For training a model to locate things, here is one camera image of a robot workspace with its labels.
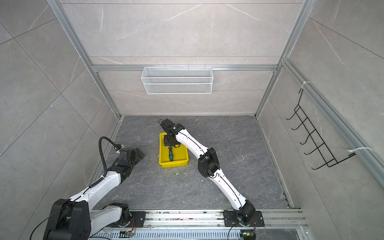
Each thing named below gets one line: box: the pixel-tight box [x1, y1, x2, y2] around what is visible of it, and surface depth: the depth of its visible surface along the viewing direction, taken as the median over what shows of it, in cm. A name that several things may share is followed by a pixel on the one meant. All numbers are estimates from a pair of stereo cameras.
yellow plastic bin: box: [158, 132, 189, 168], surface depth 94 cm
